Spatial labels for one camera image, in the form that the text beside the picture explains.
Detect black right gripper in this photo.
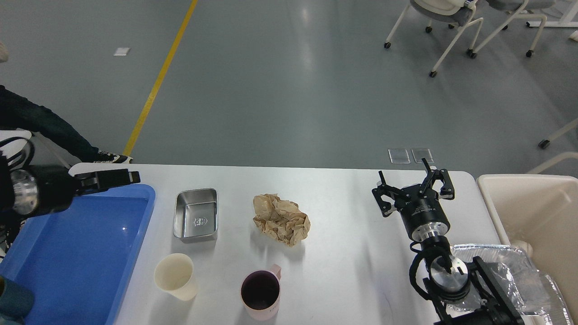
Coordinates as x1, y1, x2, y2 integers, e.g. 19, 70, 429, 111
372, 158, 456, 241

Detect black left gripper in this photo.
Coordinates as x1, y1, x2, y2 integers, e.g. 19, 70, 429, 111
9, 165, 141, 218

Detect steel rectangular container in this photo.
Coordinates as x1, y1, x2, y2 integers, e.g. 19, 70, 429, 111
173, 188, 219, 243

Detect cream paper cup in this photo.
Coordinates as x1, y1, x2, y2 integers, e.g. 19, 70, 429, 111
154, 253, 198, 301

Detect aluminium foil tray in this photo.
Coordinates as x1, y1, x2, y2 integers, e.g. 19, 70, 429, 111
451, 243, 571, 324

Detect pink plastic mug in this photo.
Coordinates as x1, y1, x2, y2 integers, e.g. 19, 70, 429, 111
240, 264, 282, 321

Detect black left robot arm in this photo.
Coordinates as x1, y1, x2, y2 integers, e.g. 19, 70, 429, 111
1, 136, 140, 258

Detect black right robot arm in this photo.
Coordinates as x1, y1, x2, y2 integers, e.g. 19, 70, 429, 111
372, 158, 524, 325

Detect right floor socket plate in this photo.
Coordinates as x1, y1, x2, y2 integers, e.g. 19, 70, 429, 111
411, 148, 435, 164

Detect floor socket plate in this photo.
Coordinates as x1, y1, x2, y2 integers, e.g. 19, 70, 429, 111
411, 148, 435, 164
388, 149, 411, 164

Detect left floor socket plate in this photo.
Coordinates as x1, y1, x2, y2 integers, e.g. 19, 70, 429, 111
388, 149, 411, 164

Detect blue plastic tray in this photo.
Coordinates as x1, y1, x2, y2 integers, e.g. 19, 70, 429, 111
1, 184, 156, 325

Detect person in beige sweater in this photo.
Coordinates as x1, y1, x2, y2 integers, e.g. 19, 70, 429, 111
0, 41, 133, 165

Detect beige plastic bin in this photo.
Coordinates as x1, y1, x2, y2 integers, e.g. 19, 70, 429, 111
476, 174, 578, 322

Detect crumpled brown paper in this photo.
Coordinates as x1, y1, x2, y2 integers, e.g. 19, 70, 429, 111
252, 194, 311, 247

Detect white chair leg right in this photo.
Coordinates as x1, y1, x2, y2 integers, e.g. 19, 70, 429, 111
527, 118, 578, 176

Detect teal cup in tray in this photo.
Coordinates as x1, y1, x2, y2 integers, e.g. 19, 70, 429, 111
0, 276, 35, 324

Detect white grey office chair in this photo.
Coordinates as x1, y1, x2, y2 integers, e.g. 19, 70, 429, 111
384, 0, 485, 78

